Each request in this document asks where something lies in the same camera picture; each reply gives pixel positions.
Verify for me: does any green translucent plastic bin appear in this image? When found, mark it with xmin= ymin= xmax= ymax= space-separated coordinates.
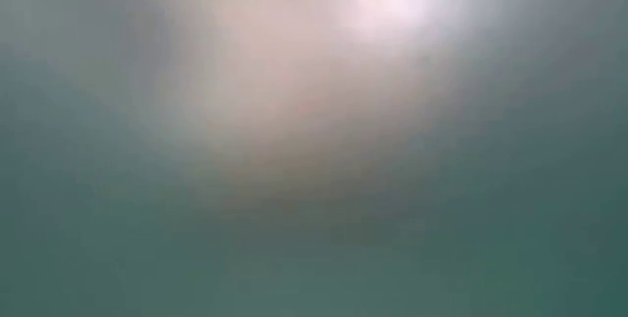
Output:
xmin=0 ymin=0 xmax=628 ymax=317

